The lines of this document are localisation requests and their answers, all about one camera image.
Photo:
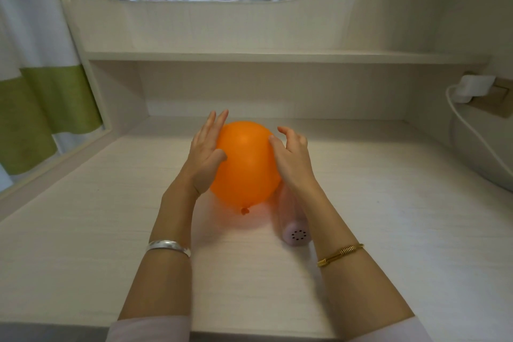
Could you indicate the person's right forearm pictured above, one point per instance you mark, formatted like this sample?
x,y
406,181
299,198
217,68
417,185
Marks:
x,y
352,269

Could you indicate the green and white curtain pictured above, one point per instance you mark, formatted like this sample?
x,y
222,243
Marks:
x,y
40,101

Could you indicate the beige wall socket plate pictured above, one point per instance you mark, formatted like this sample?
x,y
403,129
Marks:
x,y
501,99

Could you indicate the orange balloon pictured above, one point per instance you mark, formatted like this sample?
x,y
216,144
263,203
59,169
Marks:
x,y
246,163

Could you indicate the pink black balloon pump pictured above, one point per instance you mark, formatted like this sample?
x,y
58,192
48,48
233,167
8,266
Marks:
x,y
294,219

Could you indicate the pale pink left sleeve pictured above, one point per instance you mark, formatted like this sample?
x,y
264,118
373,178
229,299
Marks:
x,y
148,329

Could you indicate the pale pink right sleeve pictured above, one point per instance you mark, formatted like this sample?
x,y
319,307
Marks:
x,y
400,331

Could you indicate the person's right hand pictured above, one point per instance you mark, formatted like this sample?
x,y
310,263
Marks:
x,y
294,157

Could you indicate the person's left forearm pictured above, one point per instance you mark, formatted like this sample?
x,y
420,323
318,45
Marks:
x,y
164,257

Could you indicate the cream wooden shelf board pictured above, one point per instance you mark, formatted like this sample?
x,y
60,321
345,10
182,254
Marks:
x,y
280,57

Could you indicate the person's left hand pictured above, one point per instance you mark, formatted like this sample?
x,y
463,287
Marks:
x,y
204,157

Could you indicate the white power adapter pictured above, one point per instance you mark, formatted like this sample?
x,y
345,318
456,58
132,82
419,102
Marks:
x,y
475,87

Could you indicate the pale pink sleeve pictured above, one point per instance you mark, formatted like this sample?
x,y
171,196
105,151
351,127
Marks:
x,y
400,331
148,329

